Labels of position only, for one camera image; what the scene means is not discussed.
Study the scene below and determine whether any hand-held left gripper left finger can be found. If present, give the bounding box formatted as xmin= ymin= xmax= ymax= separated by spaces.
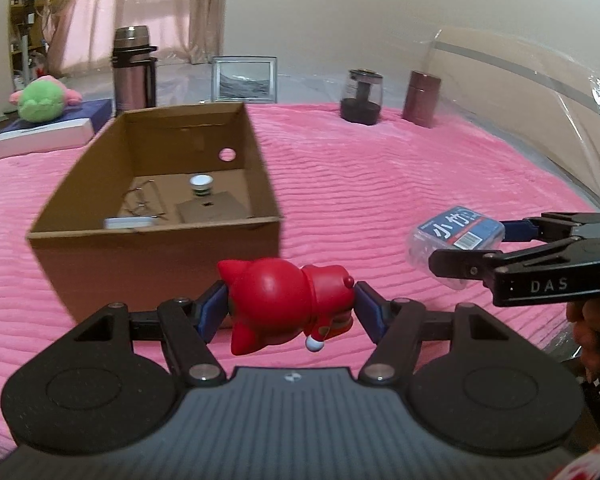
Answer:
xmin=72 ymin=280 xmax=232 ymax=387

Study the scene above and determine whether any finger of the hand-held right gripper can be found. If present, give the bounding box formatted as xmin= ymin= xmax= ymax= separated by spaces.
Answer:
xmin=499 ymin=211 xmax=600 ymax=247
xmin=428 ymin=236 xmax=600 ymax=283

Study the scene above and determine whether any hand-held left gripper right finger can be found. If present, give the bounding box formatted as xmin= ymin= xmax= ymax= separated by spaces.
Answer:
xmin=352 ymin=280 xmax=512 ymax=387

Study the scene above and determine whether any red toy figure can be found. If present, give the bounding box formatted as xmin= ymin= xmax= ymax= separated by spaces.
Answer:
xmin=217 ymin=257 xmax=356 ymax=357

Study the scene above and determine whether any brown cardboard box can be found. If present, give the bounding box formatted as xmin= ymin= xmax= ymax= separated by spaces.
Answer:
xmin=26 ymin=101 xmax=284 ymax=328

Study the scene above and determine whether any tan cardboard box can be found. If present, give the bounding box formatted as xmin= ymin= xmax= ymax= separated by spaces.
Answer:
xmin=175 ymin=192 xmax=247 ymax=224

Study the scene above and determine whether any small teal bottle white cap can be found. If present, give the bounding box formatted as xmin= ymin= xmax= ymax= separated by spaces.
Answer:
xmin=189 ymin=174 xmax=215 ymax=199

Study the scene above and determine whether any key ring with brown cord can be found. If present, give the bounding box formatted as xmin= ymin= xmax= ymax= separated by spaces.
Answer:
xmin=121 ymin=182 xmax=170 ymax=222

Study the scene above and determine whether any person's right hand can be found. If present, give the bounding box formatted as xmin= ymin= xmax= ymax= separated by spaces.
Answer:
xmin=566 ymin=299 xmax=600 ymax=383

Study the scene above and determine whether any pink ribbed blanket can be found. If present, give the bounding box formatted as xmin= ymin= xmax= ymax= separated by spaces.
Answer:
xmin=0 ymin=101 xmax=600 ymax=461

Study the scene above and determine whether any plastic-wrapped headboard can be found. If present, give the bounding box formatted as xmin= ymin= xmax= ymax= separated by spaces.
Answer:
xmin=424 ymin=25 xmax=600 ymax=213

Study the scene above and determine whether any maroon canister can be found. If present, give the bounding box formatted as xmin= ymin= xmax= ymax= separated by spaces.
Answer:
xmin=401 ymin=71 xmax=442 ymax=129

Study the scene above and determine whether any red white printed cloth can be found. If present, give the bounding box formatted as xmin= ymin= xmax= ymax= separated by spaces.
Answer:
xmin=554 ymin=440 xmax=600 ymax=480

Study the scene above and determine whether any dark glass jar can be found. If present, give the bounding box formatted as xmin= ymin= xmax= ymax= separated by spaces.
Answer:
xmin=340 ymin=68 xmax=384 ymax=125

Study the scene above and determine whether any white and blue box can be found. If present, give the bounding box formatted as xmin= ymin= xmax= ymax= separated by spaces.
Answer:
xmin=0 ymin=99 xmax=116 ymax=161

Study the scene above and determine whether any steel thermos flask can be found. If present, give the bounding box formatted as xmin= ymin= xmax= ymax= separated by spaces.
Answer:
xmin=111 ymin=26 xmax=159 ymax=114

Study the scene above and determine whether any green pink plush toy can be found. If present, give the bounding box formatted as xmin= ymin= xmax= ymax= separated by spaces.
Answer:
xmin=9 ymin=76 xmax=84 ymax=122

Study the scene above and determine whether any pink curtain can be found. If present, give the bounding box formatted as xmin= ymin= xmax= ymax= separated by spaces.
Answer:
xmin=47 ymin=0 xmax=229 ymax=77

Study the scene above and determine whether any wooden bookshelf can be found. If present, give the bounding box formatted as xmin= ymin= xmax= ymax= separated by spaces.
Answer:
xmin=9 ymin=0 xmax=51 ymax=83

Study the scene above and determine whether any silver picture frame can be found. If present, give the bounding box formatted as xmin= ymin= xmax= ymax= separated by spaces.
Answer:
xmin=211 ymin=55 xmax=278 ymax=105

